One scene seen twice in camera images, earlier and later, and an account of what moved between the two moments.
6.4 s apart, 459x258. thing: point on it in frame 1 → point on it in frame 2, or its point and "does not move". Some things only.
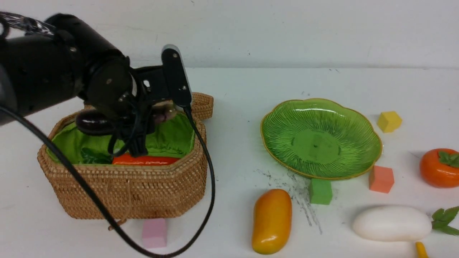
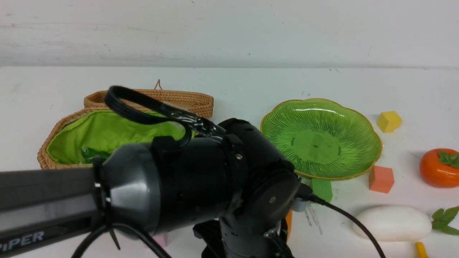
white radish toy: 402,224 does not move
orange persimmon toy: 439,167 does not move
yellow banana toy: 420,251 does not move
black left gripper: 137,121 → 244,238
